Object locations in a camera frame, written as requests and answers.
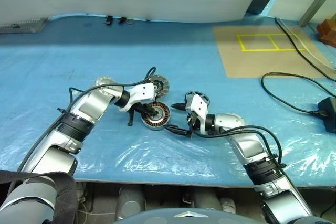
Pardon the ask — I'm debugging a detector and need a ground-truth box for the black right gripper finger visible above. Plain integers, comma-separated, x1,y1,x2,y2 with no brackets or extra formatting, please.
163,125,192,137
170,102,188,111

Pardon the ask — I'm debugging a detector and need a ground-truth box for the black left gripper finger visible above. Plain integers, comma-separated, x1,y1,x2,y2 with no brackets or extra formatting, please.
142,106,162,118
127,110,137,127

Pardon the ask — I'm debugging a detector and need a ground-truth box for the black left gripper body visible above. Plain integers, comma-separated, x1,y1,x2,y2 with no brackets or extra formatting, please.
130,101,155,114

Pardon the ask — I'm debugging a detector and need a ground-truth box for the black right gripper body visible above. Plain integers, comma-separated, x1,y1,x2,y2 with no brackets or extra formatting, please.
186,110,200,139

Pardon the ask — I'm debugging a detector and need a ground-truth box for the silver motor stator with copper windings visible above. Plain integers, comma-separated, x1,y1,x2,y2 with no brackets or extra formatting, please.
140,102,172,130

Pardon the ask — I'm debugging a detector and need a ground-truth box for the silver spoked motor rotor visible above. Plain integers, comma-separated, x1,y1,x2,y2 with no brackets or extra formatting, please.
185,90,210,108

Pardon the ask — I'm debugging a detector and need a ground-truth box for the silver motor cover with circuit board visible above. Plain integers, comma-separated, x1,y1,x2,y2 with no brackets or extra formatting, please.
148,74,170,97

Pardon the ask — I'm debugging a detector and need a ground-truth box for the grey rounded cylinder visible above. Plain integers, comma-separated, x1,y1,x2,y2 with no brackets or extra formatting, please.
118,186,146,221
187,188,224,210

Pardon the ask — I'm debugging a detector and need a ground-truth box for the brown cardboard sheet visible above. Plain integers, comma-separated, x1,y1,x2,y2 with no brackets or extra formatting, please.
212,25,326,79

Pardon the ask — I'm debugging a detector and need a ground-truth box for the white rounded shape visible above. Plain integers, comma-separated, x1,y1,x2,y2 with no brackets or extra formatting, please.
219,197,237,213

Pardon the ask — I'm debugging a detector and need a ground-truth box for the grey robot torso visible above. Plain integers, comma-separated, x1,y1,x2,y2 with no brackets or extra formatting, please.
112,209,266,224

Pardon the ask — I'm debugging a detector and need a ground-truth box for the blue plastic table sheet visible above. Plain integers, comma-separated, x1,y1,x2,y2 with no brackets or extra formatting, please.
0,0,336,188

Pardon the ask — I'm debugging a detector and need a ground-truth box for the black power adapter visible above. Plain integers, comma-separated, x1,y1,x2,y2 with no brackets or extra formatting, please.
318,97,336,133

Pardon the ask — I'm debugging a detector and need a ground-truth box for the clear plastic strip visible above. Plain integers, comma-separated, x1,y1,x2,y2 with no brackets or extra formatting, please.
278,23,336,70

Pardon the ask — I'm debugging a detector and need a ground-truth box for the clear plastic tray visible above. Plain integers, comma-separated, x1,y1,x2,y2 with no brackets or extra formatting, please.
0,17,52,35

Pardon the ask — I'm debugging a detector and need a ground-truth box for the brown wooden block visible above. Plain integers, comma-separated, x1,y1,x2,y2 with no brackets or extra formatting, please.
316,19,336,48

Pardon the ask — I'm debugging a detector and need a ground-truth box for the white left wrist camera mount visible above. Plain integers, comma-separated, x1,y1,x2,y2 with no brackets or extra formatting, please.
118,82,155,112

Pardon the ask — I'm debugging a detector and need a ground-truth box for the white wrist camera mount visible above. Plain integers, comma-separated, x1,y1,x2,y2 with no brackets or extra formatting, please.
185,94,210,135
118,82,155,112

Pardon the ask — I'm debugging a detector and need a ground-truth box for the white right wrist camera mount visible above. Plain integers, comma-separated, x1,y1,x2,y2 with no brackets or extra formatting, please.
185,94,210,135

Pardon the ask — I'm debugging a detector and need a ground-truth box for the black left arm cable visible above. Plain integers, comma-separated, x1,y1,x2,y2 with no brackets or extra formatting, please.
17,66,157,172

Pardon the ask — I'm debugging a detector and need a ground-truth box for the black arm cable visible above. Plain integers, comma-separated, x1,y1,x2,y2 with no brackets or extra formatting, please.
17,66,157,172
188,125,287,169

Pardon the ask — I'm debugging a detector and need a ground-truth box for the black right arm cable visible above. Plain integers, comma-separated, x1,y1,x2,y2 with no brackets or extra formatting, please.
188,125,287,169

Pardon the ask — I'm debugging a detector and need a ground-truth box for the black power cord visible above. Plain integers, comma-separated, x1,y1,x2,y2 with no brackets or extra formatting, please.
261,72,329,116

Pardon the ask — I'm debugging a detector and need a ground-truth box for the black fabric strap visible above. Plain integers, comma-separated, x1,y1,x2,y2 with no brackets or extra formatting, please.
0,170,78,224

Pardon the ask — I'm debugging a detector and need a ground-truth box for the thin black cable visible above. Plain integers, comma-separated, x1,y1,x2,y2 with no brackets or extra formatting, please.
275,17,336,80

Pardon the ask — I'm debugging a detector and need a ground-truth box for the black cable under table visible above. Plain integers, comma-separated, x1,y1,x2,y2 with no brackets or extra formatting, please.
320,184,336,215

